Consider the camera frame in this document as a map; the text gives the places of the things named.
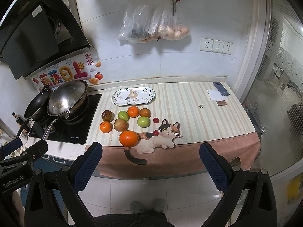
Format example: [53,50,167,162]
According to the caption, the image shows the small orange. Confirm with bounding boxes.
[99,121,112,133]

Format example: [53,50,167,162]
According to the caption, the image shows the large orange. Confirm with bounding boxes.
[119,130,139,148]

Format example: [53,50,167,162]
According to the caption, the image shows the brownish red-green apple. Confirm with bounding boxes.
[113,118,128,132]

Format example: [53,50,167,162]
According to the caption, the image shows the dark red apple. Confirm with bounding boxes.
[101,110,114,122]

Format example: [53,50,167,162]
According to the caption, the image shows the green apple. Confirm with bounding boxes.
[137,116,151,128]
[118,111,129,121]

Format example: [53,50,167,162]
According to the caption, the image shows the dull orange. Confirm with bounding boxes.
[140,108,152,118]

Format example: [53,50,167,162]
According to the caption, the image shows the dark sauce bottle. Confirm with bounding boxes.
[12,112,30,133]

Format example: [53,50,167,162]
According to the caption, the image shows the black frying pan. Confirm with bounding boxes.
[16,86,51,138]

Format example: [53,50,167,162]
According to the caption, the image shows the steel wok with lid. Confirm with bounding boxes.
[42,80,88,140]

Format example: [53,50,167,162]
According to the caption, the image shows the grey slipper left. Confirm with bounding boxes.
[129,201,145,214]

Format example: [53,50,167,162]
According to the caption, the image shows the grey slipper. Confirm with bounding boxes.
[152,199,166,213]
[129,201,145,214]

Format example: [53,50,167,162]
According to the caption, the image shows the grey slipper right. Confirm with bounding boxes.
[152,199,166,213]

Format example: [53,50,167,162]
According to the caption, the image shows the small brown card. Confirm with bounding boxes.
[216,100,227,106]

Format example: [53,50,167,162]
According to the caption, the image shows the cherry tomato lower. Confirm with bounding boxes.
[153,130,159,136]

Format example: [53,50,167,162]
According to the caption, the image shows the cherry tomato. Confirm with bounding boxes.
[153,130,159,136]
[153,117,159,124]

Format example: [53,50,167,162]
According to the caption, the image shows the white paper sheet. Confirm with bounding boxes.
[207,90,228,101]

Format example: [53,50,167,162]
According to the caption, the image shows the calico cat shaped mat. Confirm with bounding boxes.
[124,119,182,166]

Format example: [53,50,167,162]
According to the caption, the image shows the striped table cloth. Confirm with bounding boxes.
[87,82,260,179]

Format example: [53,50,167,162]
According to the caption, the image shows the cherry tomato upper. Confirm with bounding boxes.
[153,117,159,124]

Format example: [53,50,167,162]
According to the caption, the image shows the blue smartphone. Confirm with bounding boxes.
[213,82,229,96]

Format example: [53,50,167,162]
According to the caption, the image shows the oval patterned ceramic plate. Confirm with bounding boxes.
[111,87,156,106]

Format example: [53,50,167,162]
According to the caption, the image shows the black range hood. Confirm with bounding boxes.
[1,0,92,79]

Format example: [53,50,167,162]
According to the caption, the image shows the plastic bag dark contents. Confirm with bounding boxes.
[119,0,153,43]

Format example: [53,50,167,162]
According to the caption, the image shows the plastic bag with eggs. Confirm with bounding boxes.
[148,0,190,41]

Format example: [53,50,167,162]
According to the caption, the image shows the colourful fruit wall sticker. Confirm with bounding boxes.
[29,53,104,91]

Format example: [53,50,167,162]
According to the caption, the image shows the white wall socket right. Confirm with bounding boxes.
[222,42,234,55]

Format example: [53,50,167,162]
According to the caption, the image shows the white wall socket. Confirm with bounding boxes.
[222,42,234,55]
[212,40,224,53]
[200,38,214,52]

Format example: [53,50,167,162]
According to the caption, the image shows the white wall socket middle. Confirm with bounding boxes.
[212,40,224,53]

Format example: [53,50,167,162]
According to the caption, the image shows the white wall socket left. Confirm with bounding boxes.
[200,38,214,52]

